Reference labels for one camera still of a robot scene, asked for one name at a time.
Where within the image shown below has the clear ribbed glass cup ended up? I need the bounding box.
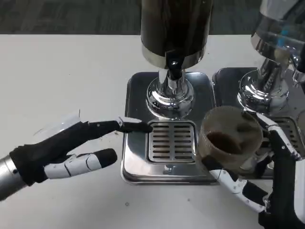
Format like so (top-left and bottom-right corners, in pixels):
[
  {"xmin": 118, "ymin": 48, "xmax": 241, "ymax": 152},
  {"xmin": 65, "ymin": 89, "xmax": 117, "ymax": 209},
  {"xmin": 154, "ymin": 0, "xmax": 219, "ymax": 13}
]
[{"xmin": 199, "ymin": 106, "xmax": 264, "ymax": 168}]

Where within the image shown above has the slotted steel drain grid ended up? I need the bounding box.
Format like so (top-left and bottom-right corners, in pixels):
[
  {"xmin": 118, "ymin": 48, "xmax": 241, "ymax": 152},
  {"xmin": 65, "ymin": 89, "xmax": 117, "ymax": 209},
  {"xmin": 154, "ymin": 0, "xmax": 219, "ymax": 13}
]
[
  {"xmin": 274, "ymin": 116, "xmax": 304, "ymax": 156},
  {"xmin": 147, "ymin": 120, "xmax": 196, "ymax": 163}
]

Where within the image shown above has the dark drink dispenser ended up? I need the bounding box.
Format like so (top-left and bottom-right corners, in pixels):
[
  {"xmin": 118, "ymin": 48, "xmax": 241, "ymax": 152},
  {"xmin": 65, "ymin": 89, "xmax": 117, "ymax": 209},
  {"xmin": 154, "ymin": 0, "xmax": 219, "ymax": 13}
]
[{"xmin": 140, "ymin": 0, "xmax": 214, "ymax": 119}]

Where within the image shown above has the chrome dispenser tap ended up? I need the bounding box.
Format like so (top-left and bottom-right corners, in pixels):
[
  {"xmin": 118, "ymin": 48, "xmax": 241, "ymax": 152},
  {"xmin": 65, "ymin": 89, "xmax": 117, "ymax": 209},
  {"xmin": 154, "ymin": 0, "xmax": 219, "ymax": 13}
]
[{"xmin": 292, "ymin": 56, "xmax": 305, "ymax": 85}]

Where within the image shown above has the clear drink dispenser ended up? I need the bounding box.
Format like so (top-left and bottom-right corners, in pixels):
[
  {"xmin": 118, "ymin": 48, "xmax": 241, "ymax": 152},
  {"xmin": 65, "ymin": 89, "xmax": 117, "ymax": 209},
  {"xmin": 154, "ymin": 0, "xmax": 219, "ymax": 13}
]
[{"xmin": 237, "ymin": 0, "xmax": 305, "ymax": 113}]

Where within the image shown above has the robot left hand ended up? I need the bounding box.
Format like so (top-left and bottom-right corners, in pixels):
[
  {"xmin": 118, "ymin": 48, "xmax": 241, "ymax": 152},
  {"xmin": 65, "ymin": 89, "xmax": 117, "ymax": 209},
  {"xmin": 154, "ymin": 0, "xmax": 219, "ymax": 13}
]
[{"xmin": 9, "ymin": 109, "xmax": 153, "ymax": 187}]

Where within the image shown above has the black dispenser tap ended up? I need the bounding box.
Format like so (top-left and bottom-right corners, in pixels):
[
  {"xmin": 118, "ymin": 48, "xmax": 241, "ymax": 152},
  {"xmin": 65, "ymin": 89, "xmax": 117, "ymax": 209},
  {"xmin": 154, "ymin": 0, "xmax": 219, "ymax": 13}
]
[{"xmin": 165, "ymin": 49, "xmax": 185, "ymax": 81}]

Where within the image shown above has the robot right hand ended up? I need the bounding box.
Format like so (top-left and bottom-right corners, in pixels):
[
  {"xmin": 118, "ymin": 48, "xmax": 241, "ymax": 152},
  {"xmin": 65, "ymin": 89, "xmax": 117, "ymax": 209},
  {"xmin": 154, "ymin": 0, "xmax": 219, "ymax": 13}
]
[{"xmin": 202, "ymin": 111, "xmax": 305, "ymax": 229}]

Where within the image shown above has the steel drip tray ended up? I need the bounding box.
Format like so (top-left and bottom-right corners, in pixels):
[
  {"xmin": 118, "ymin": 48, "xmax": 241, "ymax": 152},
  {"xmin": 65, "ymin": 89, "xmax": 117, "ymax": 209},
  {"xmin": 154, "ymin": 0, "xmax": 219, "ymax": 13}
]
[
  {"xmin": 121, "ymin": 71, "xmax": 220, "ymax": 186},
  {"xmin": 212, "ymin": 67, "xmax": 305, "ymax": 179}
]

